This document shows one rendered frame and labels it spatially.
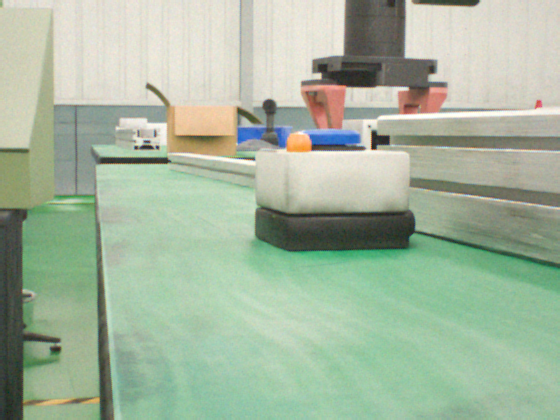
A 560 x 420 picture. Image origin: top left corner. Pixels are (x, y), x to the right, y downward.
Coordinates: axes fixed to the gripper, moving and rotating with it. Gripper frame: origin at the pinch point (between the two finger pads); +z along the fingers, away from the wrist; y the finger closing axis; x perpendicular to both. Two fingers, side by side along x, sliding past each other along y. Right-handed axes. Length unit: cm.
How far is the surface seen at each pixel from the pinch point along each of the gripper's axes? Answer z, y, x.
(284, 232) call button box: 3.7, -18.4, -28.9
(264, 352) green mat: 5, -28, -55
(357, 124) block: -4, 33, 80
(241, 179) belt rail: 4.4, -0.2, 42.4
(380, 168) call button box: -0.2, -12.5, -29.6
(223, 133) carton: -1, 40, 200
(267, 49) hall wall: -98, 328, 1057
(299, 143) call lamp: -1.7, -17.6, -29.1
